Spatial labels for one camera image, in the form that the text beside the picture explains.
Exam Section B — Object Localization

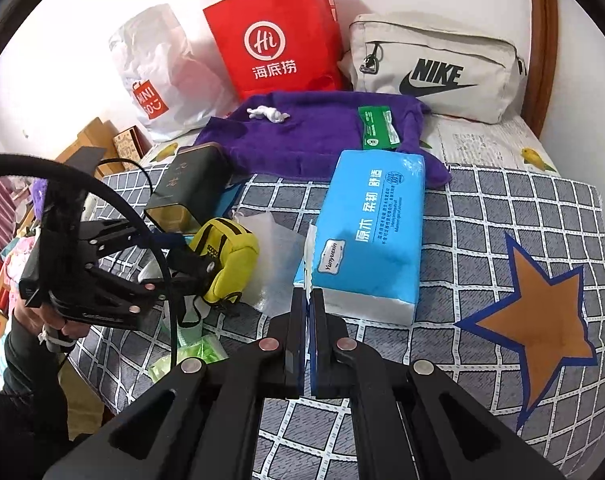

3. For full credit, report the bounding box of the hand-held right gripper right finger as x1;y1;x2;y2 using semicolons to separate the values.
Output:
312;288;568;480

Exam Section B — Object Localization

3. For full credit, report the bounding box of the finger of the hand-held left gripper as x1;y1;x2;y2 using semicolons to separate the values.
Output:
52;249;219;332
80;216;189;257

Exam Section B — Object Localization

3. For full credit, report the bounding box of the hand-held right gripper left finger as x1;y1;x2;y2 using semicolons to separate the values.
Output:
42;287;311;480

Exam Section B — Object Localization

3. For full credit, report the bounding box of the dark green tin box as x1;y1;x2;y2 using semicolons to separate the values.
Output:
143;144;233;236

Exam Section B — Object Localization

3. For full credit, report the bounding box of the yellow pouch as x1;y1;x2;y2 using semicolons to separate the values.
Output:
188;217;261;306

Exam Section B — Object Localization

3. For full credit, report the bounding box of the blue tissue pack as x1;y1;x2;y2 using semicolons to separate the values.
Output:
292;150;427;325

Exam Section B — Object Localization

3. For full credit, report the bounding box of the person's left forearm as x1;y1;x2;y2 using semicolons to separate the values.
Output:
0;327;80;480

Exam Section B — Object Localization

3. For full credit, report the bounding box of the person's left hand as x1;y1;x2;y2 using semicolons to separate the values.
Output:
10;302;89;357

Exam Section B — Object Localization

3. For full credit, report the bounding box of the pale green face mask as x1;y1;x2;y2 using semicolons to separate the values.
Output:
170;296;211;350

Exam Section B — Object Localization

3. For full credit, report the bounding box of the red striped cloth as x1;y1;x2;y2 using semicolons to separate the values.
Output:
0;172;39;257

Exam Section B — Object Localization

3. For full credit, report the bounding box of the clear plastic bag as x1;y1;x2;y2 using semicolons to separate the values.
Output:
231;211;309;319

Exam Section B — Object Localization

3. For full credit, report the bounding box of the patterned cardboard box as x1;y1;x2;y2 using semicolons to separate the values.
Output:
113;127;151;162

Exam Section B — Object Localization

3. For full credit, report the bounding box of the green crinkled plastic packet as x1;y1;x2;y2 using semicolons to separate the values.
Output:
149;337;228;384

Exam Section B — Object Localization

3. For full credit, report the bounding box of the wooden furniture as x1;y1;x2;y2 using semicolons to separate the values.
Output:
56;117;114;177

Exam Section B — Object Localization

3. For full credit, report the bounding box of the purple towel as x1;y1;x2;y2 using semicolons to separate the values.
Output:
195;91;452;189

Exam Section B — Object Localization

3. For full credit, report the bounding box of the grey checked blanket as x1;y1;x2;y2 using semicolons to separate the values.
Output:
70;160;605;480

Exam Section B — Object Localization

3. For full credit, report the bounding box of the white plastic shopping bag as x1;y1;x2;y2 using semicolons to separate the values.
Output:
107;2;239;144

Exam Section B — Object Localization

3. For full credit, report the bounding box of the green flat packet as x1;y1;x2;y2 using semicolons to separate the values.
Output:
357;105;401;151

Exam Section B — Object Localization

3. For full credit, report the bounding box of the red paper bag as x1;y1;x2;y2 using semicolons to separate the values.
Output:
203;0;346;104

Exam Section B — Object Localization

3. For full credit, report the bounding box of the beige waist bag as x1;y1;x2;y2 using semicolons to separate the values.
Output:
338;12;529;125

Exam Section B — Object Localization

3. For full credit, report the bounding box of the wooden headboard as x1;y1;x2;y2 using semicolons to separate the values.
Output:
525;0;561;139

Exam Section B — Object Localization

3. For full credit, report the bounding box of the black cable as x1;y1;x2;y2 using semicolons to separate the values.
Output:
0;155;184;363

